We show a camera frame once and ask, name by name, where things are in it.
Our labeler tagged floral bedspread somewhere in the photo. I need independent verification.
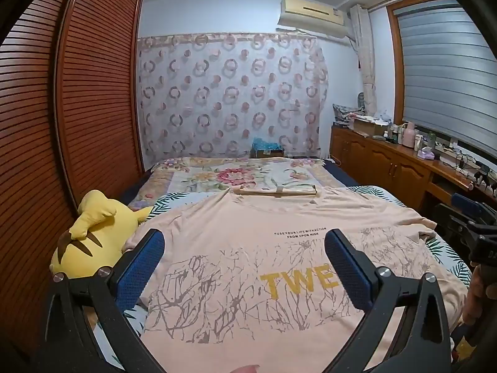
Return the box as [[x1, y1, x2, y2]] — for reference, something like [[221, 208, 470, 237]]
[[128, 156, 342, 210]]

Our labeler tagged wall air conditioner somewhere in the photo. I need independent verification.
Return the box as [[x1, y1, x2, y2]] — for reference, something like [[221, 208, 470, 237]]
[[277, 0, 347, 39]]

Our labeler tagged tied patterned window curtain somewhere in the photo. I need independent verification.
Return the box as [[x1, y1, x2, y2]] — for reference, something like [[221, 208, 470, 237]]
[[349, 4, 379, 117]]

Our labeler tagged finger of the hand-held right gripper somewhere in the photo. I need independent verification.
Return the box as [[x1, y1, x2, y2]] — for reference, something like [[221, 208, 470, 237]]
[[451, 193, 497, 222]]

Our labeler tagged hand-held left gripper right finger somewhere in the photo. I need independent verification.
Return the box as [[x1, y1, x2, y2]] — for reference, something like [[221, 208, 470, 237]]
[[324, 228, 453, 373]]

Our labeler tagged grey window blind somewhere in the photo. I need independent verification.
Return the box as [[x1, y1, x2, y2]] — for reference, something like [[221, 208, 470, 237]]
[[396, 6, 497, 160]]

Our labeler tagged wooden louvered wardrobe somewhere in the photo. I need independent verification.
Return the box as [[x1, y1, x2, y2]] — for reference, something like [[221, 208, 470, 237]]
[[0, 0, 146, 373]]

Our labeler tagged yellow plush toy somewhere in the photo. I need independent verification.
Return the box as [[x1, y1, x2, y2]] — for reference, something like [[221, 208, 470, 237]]
[[50, 190, 154, 280]]

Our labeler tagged person's right hand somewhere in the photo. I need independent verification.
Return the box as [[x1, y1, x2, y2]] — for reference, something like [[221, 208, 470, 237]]
[[463, 268, 488, 324]]

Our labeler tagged open cardboard box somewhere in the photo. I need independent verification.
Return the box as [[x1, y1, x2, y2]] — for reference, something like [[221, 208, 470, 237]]
[[351, 117, 389, 137]]

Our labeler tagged folded beige cloth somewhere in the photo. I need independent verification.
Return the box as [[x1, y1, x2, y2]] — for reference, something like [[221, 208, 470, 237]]
[[233, 186, 318, 198]]

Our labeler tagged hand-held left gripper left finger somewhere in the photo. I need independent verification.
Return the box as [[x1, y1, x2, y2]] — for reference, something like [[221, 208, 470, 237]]
[[39, 228, 167, 373]]

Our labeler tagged cardboard box with blue cloth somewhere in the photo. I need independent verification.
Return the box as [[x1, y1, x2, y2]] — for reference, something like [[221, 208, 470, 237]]
[[252, 137, 285, 159]]

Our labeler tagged beige printed t-shirt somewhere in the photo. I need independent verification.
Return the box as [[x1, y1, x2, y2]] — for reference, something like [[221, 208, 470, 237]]
[[123, 186, 470, 373]]

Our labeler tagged circle print sheer curtain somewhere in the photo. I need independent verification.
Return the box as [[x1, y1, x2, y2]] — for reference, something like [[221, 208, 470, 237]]
[[137, 33, 330, 160]]

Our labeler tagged wooden sideboard cabinet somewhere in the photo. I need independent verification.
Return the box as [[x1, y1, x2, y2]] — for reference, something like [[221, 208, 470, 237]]
[[330, 124, 497, 218]]

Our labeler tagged leaf print blanket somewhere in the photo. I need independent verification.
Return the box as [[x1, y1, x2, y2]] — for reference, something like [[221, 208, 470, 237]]
[[83, 184, 476, 373]]

